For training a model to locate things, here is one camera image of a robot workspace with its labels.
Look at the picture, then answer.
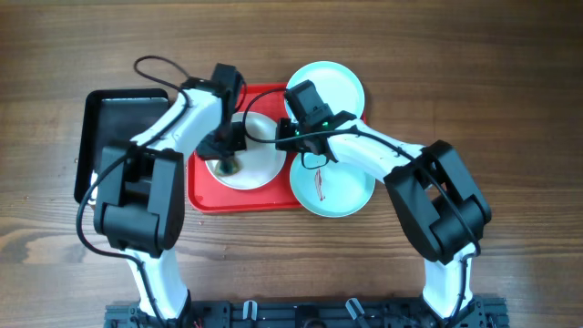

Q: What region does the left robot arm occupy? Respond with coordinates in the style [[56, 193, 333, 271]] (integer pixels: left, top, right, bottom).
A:
[[87, 64, 246, 327]]

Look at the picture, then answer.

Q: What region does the green sponge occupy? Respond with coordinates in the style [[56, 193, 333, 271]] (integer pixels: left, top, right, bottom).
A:
[[213, 157, 241, 177]]

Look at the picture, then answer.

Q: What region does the black rectangular tray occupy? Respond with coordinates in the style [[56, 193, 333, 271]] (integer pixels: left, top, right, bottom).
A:
[[74, 88, 169, 202]]

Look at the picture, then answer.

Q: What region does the light blue plate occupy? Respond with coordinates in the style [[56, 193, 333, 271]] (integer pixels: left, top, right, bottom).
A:
[[286, 61, 365, 126], [290, 153, 376, 218]]

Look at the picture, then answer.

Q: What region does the red plastic tray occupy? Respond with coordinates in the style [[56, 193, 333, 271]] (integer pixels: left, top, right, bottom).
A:
[[187, 84, 301, 213]]

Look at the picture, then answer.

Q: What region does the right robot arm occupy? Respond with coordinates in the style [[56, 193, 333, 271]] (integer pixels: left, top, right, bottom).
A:
[[276, 80, 492, 327]]

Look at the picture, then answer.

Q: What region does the white plate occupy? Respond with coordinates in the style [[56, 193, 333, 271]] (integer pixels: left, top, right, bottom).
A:
[[205, 112, 286, 190]]

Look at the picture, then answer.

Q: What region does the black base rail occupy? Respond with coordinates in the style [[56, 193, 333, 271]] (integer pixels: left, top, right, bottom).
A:
[[103, 296, 510, 328]]

